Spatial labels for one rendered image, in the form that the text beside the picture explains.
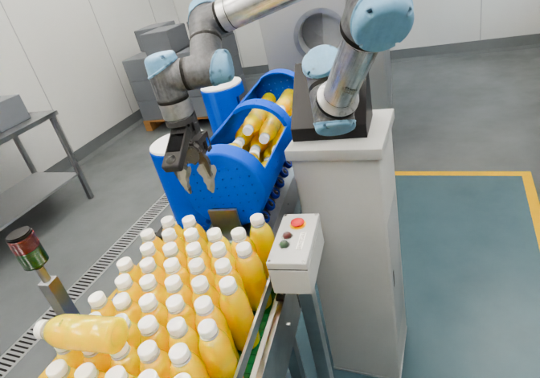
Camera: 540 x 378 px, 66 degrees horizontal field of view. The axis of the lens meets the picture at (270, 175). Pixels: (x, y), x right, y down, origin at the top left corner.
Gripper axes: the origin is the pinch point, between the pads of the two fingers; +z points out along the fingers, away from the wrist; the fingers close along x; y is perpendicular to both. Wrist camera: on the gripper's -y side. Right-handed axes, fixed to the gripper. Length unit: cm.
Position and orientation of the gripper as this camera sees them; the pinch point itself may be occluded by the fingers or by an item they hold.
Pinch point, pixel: (199, 191)
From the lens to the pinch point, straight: 110.2
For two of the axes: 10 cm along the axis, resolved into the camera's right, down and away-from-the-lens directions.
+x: -9.5, 0.5, 3.1
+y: 2.4, -5.1, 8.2
